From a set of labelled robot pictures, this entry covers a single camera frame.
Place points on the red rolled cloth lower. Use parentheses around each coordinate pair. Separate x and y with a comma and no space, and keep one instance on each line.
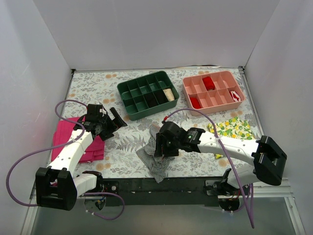
(195,103)

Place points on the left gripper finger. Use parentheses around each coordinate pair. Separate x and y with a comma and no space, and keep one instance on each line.
(119,122)
(114,112)

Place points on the red white rolled cloth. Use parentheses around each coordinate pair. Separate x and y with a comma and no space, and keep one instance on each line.
(234,95)

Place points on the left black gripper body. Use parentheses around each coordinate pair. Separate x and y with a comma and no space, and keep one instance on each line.
(110,124)

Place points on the pink folded cloth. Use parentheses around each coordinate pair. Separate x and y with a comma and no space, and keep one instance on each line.
(94,152)

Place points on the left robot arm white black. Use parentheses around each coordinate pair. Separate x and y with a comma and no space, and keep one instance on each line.
(56,187)

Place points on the lemon print folded cloth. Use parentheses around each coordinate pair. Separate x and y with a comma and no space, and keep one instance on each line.
(235,128)

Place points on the pink divided organizer tray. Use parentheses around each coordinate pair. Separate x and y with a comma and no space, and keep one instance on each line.
(214,101)

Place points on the green divided organizer tray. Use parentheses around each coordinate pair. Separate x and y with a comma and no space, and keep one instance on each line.
(132,92)

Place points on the beige rolled sock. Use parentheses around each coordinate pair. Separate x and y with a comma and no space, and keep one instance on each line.
(169,94)

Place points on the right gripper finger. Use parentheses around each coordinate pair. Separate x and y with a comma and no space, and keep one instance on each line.
(170,152)
(159,145)

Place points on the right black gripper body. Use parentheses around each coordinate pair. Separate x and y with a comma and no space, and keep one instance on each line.
(165,146)

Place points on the grey striped boxer underwear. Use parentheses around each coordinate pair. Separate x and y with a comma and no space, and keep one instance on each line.
(157,166)

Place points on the red rolled cloth upper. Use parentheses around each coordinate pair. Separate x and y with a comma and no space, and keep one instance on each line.
(208,83)

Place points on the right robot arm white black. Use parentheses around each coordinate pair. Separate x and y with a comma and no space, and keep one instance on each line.
(265,160)

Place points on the black metal base rail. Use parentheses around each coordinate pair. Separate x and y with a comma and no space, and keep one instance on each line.
(147,192)

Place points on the black rolled cloth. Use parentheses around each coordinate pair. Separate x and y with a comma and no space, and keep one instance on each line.
(160,97)
(150,100)

